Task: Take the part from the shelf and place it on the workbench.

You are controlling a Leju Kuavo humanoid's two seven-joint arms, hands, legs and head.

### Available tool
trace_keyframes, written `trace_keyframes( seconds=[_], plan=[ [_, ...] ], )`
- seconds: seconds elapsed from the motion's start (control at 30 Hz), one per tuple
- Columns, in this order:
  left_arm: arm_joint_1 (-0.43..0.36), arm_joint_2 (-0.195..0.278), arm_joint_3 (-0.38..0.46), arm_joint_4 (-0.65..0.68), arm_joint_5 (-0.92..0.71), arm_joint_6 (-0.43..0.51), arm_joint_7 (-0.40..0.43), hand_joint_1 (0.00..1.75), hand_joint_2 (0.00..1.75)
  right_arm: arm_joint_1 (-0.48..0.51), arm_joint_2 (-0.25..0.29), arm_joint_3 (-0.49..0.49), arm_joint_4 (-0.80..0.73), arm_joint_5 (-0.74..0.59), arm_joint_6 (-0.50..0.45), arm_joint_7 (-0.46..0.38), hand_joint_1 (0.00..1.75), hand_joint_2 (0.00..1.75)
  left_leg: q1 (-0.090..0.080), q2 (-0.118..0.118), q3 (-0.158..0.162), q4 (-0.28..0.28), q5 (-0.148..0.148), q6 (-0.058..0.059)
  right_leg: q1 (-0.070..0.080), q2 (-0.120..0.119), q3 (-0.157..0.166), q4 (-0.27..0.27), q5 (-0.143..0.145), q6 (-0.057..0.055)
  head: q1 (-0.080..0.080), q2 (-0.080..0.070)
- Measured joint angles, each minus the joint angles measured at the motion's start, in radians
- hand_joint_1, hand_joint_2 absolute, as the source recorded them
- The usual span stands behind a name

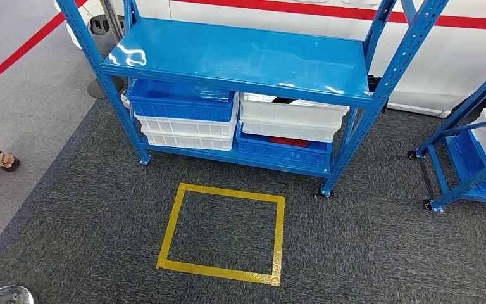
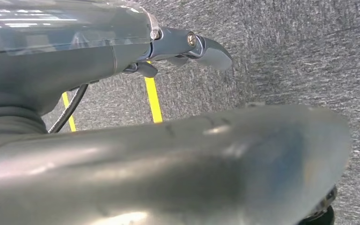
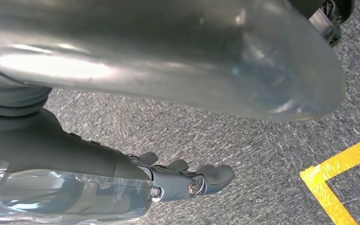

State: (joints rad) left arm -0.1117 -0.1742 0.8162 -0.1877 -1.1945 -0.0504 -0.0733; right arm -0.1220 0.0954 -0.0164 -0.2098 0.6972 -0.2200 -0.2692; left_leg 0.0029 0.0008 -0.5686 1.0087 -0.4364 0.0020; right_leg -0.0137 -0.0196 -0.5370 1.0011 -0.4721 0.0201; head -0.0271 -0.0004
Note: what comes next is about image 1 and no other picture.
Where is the white car with red stripe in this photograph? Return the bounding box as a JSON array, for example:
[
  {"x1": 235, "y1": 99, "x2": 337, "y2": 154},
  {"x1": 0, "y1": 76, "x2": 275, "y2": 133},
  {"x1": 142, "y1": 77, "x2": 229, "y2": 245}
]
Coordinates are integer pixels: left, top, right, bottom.
[{"x1": 54, "y1": 0, "x2": 486, "y2": 118}]

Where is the red object in crate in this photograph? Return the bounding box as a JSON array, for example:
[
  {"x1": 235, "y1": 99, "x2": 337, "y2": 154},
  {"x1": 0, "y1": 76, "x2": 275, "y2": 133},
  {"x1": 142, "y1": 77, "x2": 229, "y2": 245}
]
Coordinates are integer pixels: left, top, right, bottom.
[{"x1": 268, "y1": 136, "x2": 311, "y2": 148}]

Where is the grey barrier pole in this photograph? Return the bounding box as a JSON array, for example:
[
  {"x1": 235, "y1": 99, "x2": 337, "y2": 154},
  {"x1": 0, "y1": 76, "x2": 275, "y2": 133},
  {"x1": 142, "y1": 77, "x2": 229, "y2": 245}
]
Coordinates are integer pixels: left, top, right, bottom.
[{"x1": 86, "y1": 0, "x2": 125, "y2": 100}]

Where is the red barrier belt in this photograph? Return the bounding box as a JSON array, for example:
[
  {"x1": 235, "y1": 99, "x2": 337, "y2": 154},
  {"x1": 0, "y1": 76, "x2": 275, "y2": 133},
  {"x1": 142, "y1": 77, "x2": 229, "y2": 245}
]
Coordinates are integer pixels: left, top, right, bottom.
[{"x1": 0, "y1": 0, "x2": 89, "y2": 96}]

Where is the blue metal shelf rack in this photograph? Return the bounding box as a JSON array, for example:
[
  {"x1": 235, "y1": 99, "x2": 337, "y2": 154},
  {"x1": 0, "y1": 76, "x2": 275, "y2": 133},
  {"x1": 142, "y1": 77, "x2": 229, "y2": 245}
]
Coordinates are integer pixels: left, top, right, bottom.
[
  {"x1": 407, "y1": 54, "x2": 486, "y2": 214},
  {"x1": 56, "y1": 0, "x2": 449, "y2": 198}
]

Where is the yellow floor tape square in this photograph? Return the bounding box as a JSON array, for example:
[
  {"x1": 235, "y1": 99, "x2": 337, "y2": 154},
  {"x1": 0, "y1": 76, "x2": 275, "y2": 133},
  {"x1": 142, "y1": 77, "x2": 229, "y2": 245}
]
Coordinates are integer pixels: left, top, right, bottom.
[{"x1": 156, "y1": 182, "x2": 286, "y2": 288}]

